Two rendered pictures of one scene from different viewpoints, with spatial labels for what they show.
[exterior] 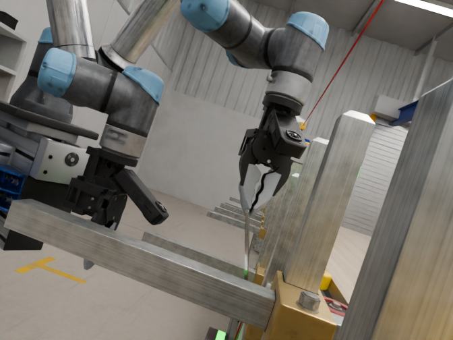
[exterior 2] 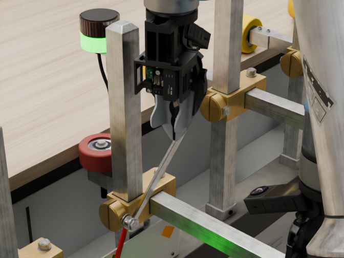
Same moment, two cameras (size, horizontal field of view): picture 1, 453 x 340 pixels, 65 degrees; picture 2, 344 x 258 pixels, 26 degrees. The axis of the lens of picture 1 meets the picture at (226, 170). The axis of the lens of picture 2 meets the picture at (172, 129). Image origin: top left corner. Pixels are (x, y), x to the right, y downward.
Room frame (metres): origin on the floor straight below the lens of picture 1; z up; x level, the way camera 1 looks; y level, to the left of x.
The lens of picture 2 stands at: (1.42, 0.50, 1.56)
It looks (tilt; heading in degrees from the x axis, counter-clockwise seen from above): 29 degrees down; 215
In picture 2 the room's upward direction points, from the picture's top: straight up
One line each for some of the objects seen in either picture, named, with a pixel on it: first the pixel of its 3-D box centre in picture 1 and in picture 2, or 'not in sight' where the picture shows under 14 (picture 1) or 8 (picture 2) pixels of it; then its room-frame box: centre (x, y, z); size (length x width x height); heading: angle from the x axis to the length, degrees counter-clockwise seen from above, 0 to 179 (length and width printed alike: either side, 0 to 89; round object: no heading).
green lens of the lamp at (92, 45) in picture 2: not in sight; (100, 38); (0.63, -0.19, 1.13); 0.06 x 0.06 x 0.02
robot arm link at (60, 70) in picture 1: (78, 81); not in sight; (0.61, 0.29, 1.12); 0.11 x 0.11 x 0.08; 22
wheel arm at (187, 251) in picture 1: (226, 268); not in sight; (0.85, -0.08, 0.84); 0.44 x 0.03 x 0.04; 83
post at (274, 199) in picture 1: (269, 216); not in sight; (1.87, -0.29, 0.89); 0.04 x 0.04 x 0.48; 83
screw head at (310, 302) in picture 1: (309, 301); (251, 72); (0.31, -0.11, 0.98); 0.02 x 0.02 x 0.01
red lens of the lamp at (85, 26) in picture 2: not in sight; (100, 22); (0.63, -0.19, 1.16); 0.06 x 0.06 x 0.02
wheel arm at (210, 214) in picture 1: (246, 227); not in sight; (1.85, -0.20, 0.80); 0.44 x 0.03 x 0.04; 83
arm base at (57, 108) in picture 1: (46, 96); not in sight; (0.94, 0.51, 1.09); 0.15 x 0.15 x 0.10
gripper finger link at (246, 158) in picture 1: (253, 162); (190, 86); (0.61, -0.04, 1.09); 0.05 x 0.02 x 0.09; 103
